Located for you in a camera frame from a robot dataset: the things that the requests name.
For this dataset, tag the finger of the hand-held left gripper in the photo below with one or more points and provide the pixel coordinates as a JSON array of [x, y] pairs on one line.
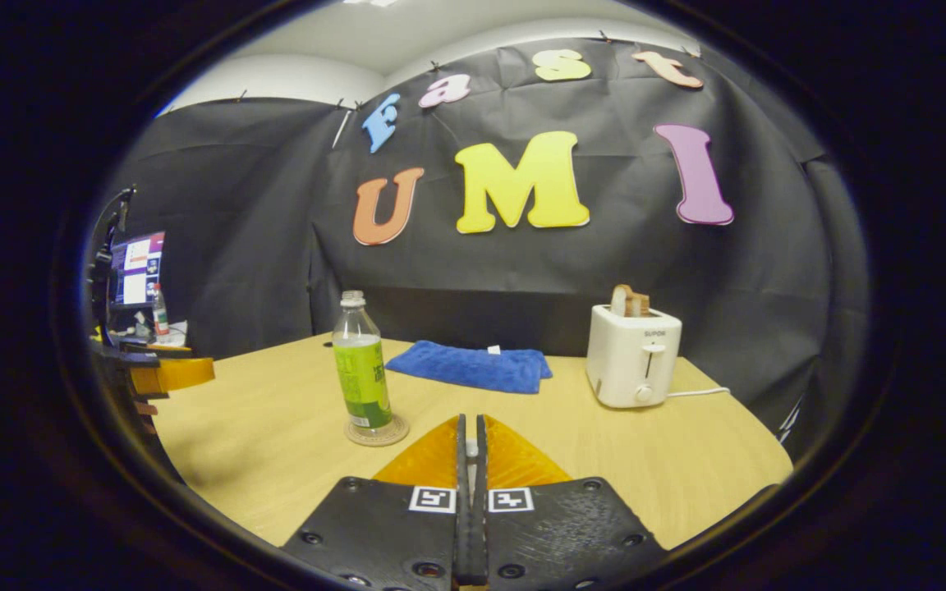
[[144, 408], [173, 373]]

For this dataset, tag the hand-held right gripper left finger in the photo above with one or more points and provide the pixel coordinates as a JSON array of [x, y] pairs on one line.
[[383, 533]]

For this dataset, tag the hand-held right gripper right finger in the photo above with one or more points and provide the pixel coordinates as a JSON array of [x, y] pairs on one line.
[[563, 533]]

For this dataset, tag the round wooden coaster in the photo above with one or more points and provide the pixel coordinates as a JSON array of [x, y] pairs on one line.
[[397, 431]]

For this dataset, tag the white teacup lid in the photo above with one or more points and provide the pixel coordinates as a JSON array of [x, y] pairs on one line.
[[471, 448]]

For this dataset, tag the green label water bottle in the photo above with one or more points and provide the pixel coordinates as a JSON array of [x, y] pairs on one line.
[[362, 377]]

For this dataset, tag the small red cap bottle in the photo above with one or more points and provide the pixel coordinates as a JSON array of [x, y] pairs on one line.
[[161, 316]]

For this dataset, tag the white side table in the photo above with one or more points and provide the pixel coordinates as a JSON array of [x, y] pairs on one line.
[[173, 335]]

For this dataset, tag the computer monitor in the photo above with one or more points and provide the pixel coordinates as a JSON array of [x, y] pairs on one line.
[[138, 267]]

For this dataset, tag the white toaster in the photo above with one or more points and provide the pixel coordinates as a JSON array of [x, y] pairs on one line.
[[629, 361]]

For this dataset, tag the blue towel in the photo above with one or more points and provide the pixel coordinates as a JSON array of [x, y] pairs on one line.
[[473, 368]]

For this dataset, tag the toast slice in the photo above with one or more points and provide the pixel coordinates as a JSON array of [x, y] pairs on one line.
[[627, 302]]

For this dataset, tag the black metal tripod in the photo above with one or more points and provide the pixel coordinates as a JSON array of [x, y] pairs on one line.
[[789, 420]]

